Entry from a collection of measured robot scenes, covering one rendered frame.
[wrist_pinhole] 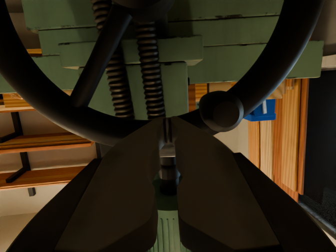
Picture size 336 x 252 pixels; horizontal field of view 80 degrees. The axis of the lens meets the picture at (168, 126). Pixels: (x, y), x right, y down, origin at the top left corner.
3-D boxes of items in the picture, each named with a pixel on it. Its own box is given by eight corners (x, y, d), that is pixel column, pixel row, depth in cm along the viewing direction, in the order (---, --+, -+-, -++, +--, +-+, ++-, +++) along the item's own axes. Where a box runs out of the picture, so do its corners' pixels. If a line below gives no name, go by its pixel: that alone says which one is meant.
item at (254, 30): (282, 15, 32) (280, 41, 33) (240, 40, 53) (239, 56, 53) (37, 30, 34) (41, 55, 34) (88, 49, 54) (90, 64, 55)
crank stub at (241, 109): (196, 106, 11) (237, 83, 11) (188, 97, 17) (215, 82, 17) (216, 143, 12) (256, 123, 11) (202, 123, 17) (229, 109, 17)
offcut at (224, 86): (206, 82, 40) (207, 99, 40) (208, 82, 36) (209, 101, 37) (227, 81, 39) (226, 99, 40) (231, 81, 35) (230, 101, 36)
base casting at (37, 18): (303, -53, 30) (298, 15, 32) (218, 34, 86) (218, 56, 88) (11, -31, 32) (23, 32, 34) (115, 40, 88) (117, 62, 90)
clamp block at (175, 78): (190, 60, 25) (192, 131, 27) (184, 67, 38) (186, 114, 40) (73, 67, 25) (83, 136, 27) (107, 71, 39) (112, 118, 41)
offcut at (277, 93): (273, 79, 40) (272, 97, 41) (258, 80, 40) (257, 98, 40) (283, 78, 37) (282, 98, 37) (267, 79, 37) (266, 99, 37)
